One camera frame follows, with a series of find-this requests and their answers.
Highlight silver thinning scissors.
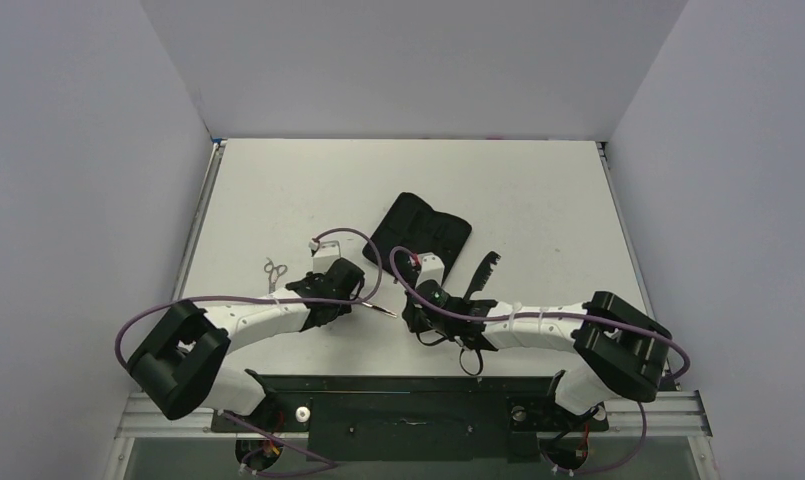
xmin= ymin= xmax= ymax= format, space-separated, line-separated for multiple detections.
xmin=263 ymin=257 xmax=288 ymax=293

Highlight black zippered tool case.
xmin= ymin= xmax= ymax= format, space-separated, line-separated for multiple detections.
xmin=370 ymin=192 xmax=472 ymax=283

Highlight black handled comb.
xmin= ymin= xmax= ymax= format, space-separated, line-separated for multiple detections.
xmin=463 ymin=251 xmax=501 ymax=301

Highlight silver scissors red tip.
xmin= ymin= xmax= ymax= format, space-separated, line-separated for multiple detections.
xmin=359 ymin=302 xmax=398 ymax=318

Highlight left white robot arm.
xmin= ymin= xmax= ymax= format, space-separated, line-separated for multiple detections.
xmin=124 ymin=258 xmax=365 ymax=430

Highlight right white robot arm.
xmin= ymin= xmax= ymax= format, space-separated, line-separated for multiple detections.
xmin=403 ymin=280 xmax=672 ymax=427

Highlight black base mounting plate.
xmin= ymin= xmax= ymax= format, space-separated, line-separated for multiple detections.
xmin=211 ymin=375 xmax=609 ymax=463

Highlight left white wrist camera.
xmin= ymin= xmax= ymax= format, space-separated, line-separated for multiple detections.
xmin=309 ymin=240 xmax=341 ymax=274

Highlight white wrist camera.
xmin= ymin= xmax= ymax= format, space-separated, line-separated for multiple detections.
xmin=412 ymin=252 xmax=445 ymax=288
xmin=309 ymin=240 xmax=341 ymax=274

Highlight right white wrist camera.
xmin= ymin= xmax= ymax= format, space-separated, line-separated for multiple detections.
xmin=412 ymin=252 xmax=445 ymax=288

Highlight aluminium frame rail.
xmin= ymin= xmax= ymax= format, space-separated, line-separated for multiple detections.
xmin=171 ymin=138 xmax=229 ymax=301

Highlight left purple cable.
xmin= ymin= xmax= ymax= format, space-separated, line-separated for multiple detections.
xmin=114 ymin=227 xmax=384 ymax=478

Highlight purple cable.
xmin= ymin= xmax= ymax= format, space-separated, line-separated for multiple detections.
xmin=388 ymin=246 xmax=692 ymax=475
xmin=114 ymin=227 xmax=384 ymax=478

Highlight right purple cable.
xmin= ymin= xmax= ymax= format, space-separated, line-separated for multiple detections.
xmin=388 ymin=246 xmax=692 ymax=475

